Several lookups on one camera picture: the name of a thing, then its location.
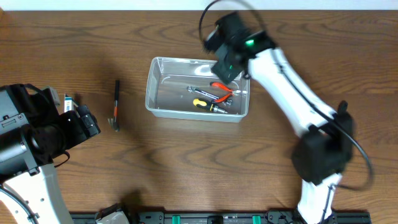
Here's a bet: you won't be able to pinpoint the yellow black stubby screwdriver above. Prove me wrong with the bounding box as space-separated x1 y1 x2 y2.
193 98 228 114

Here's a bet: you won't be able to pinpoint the blue white screwdriver box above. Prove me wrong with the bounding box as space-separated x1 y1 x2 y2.
64 94 78 113

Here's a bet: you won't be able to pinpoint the red handled pliers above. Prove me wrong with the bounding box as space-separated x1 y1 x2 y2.
210 82 248 104

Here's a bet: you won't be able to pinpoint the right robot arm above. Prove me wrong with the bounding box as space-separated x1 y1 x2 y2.
203 12 353 223

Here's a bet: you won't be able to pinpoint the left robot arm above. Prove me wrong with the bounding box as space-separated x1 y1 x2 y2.
1 83 101 223

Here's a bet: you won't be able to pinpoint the small black-handled hammer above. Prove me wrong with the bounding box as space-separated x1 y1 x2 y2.
108 80 120 132

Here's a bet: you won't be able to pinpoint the silver ratchet wrench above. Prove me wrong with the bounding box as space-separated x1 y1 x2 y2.
187 86 233 106

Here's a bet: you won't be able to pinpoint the clear plastic container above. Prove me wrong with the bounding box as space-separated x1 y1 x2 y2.
146 57 250 123

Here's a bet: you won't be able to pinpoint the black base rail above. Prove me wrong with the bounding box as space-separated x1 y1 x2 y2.
70 203 373 224

